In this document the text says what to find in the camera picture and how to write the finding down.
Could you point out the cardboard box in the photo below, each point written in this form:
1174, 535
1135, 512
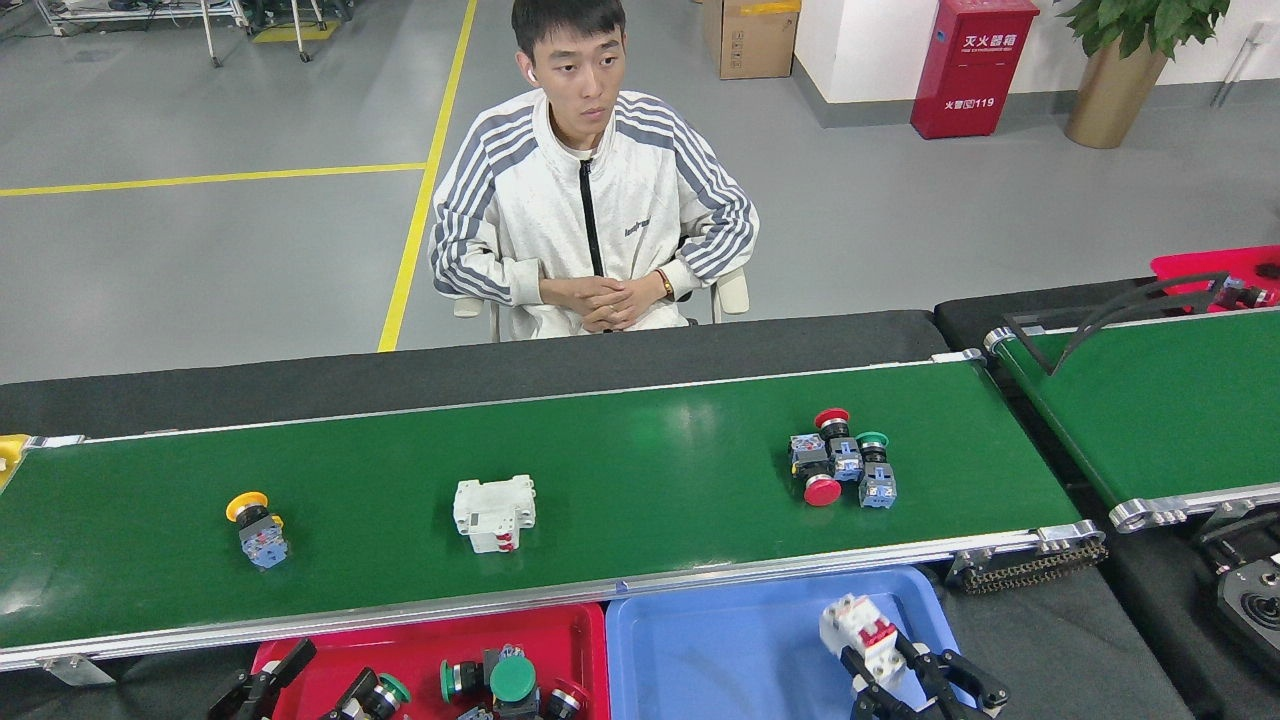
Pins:
750, 40

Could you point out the potted plant in gold pot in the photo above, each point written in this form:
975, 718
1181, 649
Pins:
1110, 100

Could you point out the black conveyor motor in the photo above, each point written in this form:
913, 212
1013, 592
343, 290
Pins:
1250, 600

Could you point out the long green conveyor belt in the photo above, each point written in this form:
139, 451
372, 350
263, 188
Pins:
650, 470

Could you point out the red plastic tray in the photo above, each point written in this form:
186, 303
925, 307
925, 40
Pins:
410, 640

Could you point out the black conveyor guide bracket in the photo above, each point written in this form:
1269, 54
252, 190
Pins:
1027, 347

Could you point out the yellow push button switch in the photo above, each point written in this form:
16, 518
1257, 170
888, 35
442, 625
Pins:
265, 540

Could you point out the blue plastic tray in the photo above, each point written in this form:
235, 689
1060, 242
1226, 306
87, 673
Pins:
720, 660

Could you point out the person's left hand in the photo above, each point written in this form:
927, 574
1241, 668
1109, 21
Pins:
640, 295

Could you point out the plain white circuit breaker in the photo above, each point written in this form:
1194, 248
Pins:
490, 505

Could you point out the red fire extinguisher box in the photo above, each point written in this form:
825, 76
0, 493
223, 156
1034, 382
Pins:
970, 70

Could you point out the person's right hand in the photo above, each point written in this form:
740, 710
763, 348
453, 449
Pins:
575, 295

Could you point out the red plastic bin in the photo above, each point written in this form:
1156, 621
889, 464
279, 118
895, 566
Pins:
1180, 265

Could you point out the yellow plastic tray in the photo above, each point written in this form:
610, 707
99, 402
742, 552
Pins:
10, 455

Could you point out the white stand on wheels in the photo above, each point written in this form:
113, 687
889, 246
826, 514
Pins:
210, 30

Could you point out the white circuit breaker red lever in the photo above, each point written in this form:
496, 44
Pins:
850, 620

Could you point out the person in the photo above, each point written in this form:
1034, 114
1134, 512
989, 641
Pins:
520, 210

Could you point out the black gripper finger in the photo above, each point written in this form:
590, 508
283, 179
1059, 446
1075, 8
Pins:
265, 682
875, 700
342, 698
960, 685

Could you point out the short green conveyor belt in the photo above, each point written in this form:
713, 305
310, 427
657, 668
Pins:
1160, 410

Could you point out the green push button switch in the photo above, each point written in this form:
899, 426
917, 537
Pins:
460, 678
513, 678
877, 485
393, 688

